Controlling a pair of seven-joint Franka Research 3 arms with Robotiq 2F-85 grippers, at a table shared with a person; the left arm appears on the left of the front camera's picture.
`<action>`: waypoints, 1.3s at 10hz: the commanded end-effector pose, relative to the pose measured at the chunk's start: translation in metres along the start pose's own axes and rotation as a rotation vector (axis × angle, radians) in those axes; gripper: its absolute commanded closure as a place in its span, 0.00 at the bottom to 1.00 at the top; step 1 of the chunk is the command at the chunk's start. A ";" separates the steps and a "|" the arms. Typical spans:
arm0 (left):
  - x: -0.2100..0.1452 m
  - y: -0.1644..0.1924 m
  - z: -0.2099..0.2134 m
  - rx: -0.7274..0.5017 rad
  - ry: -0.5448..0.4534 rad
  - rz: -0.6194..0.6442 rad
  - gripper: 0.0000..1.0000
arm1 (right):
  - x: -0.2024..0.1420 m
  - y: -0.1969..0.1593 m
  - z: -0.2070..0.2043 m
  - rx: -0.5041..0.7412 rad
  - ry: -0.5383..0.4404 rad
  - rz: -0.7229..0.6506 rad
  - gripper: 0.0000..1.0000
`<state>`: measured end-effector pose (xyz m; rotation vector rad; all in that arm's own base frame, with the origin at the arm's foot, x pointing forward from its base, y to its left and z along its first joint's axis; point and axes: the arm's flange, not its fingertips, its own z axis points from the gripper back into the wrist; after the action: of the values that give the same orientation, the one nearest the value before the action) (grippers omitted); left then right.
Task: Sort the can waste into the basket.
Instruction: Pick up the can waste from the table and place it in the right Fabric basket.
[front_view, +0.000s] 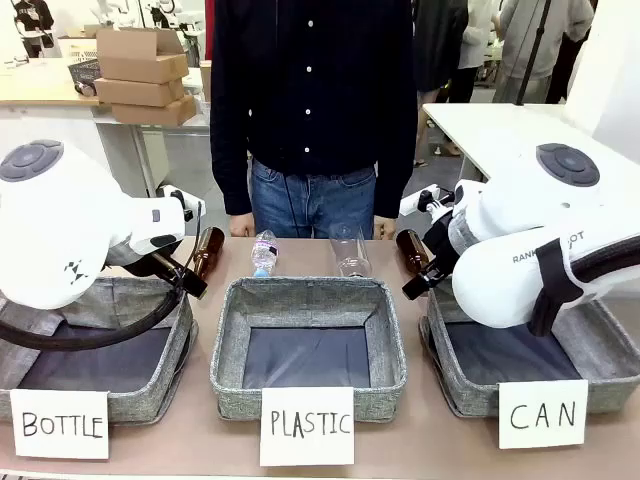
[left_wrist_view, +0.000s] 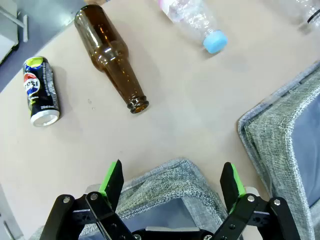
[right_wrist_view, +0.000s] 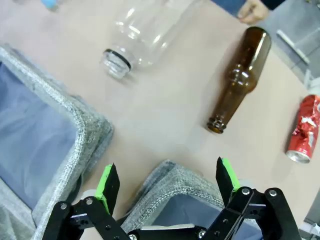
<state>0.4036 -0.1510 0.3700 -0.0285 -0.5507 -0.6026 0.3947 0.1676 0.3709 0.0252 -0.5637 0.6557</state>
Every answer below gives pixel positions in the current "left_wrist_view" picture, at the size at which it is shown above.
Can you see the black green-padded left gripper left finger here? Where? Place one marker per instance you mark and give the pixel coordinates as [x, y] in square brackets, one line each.
[110, 200]

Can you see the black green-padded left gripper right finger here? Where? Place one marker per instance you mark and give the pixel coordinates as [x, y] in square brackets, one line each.
[240, 207]

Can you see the black Pepsi can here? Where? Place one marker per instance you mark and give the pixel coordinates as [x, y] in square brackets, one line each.
[40, 90]

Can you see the brown glass bottle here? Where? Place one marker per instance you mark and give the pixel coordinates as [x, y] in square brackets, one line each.
[105, 47]

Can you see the clear plastic bottle blue cap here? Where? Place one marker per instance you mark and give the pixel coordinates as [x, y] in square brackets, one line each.
[190, 22]

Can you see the long clear plastic bottle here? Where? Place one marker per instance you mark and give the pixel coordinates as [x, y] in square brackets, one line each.
[310, 10]

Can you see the grey fabric basket bottle label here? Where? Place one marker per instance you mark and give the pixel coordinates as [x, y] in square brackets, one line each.
[170, 185]

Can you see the grey fabric basket plastic label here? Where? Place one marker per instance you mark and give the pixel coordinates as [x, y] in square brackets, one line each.
[275, 125]

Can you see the white desk with metal legs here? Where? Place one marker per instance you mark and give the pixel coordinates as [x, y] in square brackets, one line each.
[7, 45]

